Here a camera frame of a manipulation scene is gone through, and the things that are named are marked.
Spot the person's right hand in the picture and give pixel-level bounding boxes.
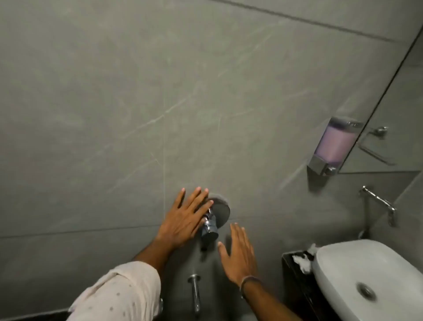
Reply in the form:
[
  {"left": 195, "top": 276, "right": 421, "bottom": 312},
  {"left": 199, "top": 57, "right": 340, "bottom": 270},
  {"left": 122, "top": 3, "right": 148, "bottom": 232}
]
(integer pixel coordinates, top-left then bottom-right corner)
[{"left": 217, "top": 223, "right": 259, "bottom": 287}]

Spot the person's left hand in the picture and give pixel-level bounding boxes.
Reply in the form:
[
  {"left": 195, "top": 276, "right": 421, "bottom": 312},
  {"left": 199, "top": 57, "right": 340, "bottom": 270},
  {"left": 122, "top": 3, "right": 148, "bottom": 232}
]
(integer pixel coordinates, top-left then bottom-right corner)
[{"left": 157, "top": 187, "right": 215, "bottom": 251}]

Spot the person's left forearm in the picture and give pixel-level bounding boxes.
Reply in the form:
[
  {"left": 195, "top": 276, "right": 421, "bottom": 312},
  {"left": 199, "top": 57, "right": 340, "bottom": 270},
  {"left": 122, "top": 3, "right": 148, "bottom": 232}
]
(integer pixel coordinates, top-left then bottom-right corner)
[{"left": 132, "top": 235, "right": 176, "bottom": 276}]

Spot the person's right forearm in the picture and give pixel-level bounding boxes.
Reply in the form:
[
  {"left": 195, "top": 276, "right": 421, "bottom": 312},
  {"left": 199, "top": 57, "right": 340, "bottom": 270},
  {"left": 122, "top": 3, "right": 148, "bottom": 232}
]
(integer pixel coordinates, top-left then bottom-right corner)
[{"left": 241, "top": 279, "right": 304, "bottom": 321}]

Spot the crumpled white tissue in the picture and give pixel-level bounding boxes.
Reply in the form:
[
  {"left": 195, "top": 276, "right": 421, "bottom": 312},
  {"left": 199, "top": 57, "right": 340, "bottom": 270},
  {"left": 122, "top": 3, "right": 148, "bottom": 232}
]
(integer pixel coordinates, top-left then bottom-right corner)
[{"left": 292, "top": 243, "right": 318, "bottom": 275}]

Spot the dark counter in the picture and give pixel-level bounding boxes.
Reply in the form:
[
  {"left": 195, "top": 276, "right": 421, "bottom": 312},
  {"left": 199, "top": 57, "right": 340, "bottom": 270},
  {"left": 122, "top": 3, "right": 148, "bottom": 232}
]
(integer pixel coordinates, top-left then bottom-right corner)
[{"left": 281, "top": 250, "right": 332, "bottom": 321}]

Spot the white dotted shirt sleeve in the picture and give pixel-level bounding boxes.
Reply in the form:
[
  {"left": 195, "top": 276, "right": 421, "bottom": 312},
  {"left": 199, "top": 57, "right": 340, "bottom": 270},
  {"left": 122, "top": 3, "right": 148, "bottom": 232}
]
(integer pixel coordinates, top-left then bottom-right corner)
[{"left": 67, "top": 261, "right": 162, "bottom": 321}]

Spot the pink liquid soap dispenser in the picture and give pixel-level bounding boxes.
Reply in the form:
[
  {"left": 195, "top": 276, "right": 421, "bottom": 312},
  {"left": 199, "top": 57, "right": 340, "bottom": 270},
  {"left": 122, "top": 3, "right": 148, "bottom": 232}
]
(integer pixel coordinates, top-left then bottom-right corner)
[{"left": 307, "top": 116, "right": 364, "bottom": 177}]

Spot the chrome basin drain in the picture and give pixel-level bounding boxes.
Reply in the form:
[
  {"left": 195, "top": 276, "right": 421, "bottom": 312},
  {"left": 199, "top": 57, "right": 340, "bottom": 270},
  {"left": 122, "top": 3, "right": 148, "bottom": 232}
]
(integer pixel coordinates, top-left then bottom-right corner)
[{"left": 356, "top": 281, "right": 377, "bottom": 302}]

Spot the chrome basin tap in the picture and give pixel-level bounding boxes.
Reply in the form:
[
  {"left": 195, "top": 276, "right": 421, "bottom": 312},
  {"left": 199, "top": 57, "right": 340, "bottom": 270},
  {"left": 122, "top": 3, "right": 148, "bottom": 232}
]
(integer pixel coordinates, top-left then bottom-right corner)
[{"left": 358, "top": 185, "right": 397, "bottom": 239}]

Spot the white ceramic wash basin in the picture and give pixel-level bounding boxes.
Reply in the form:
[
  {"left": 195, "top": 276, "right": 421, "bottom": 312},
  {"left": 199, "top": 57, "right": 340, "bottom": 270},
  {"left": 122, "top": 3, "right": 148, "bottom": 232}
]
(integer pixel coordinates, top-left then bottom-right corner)
[{"left": 312, "top": 239, "right": 423, "bottom": 321}]

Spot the chrome wall valve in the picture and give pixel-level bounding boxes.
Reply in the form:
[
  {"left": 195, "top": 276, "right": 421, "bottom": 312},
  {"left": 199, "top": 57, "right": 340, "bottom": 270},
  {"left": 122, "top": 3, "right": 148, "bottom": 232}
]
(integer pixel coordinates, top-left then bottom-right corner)
[{"left": 200, "top": 197, "right": 231, "bottom": 242}]

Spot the thin wrist bracelet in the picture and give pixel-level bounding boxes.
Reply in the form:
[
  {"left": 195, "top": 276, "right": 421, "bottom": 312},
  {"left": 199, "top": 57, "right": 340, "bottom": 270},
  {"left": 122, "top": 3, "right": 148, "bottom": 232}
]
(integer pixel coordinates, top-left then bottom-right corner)
[{"left": 239, "top": 276, "right": 263, "bottom": 294}]

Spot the chrome wall spout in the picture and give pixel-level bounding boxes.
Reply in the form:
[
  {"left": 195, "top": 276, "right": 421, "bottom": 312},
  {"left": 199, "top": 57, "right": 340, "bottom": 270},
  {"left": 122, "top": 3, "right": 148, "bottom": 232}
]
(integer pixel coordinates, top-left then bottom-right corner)
[{"left": 187, "top": 274, "right": 202, "bottom": 315}]

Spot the chrome towel ring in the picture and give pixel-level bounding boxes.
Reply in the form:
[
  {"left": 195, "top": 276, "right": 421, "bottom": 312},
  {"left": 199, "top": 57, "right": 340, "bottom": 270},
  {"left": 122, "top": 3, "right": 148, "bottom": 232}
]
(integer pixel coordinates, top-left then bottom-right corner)
[{"left": 356, "top": 126, "right": 397, "bottom": 166}]

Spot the wall mirror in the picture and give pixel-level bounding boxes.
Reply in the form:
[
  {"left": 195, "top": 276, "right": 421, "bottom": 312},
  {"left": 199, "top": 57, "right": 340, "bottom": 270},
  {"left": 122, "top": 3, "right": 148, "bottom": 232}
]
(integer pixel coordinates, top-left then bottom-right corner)
[{"left": 337, "top": 29, "right": 423, "bottom": 175}]

